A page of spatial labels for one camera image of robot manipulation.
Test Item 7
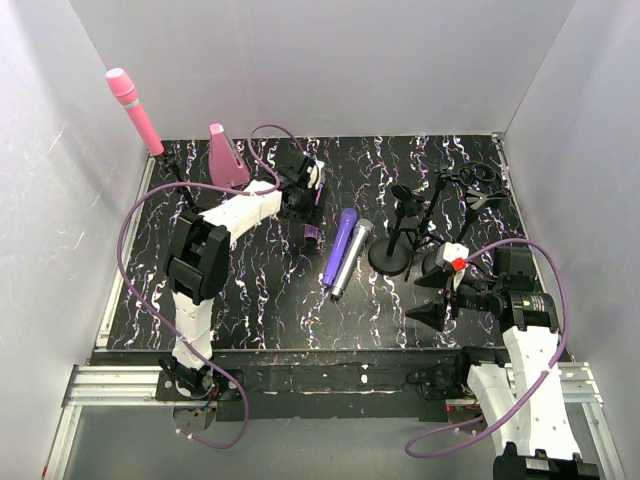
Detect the glitter purple microphone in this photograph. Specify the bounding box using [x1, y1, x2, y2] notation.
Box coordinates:
[303, 180, 324, 244]

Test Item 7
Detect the black tripod mic stand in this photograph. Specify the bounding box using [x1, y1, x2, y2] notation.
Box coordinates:
[155, 150, 201, 213]

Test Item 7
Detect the pink microphone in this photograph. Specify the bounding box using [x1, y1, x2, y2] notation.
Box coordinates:
[105, 68, 164, 157]

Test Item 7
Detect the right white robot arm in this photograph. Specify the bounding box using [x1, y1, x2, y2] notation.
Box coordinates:
[407, 239, 600, 479]

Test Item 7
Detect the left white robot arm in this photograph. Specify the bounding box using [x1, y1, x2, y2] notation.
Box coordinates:
[161, 151, 326, 399]

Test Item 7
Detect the black round-base stand left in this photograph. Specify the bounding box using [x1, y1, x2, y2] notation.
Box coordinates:
[368, 183, 425, 276]

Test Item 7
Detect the black round-base stand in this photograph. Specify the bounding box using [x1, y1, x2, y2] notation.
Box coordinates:
[368, 183, 425, 276]
[414, 167, 469, 274]

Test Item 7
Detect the black round-base stand right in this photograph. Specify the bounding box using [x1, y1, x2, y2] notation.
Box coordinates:
[414, 167, 469, 274]

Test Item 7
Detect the silver microphone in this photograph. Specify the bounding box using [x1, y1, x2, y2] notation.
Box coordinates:
[330, 219, 374, 301]

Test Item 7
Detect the pink metronome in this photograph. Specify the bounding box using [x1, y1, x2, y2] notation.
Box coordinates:
[208, 123, 250, 189]

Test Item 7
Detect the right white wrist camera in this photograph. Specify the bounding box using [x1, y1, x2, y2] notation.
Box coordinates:
[435, 242, 469, 291]

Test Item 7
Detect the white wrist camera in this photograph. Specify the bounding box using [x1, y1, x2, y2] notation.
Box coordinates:
[307, 160, 325, 191]
[435, 242, 469, 291]

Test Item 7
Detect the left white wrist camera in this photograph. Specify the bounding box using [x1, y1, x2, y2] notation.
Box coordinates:
[307, 160, 325, 191]

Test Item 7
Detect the black tripod stand with ring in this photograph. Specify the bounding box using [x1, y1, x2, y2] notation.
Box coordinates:
[404, 162, 507, 281]

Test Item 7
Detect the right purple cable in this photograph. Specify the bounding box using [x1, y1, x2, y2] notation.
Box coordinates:
[403, 238, 572, 459]

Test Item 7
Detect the left aluminium rail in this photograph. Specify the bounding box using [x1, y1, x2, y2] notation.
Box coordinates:
[41, 157, 161, 479]

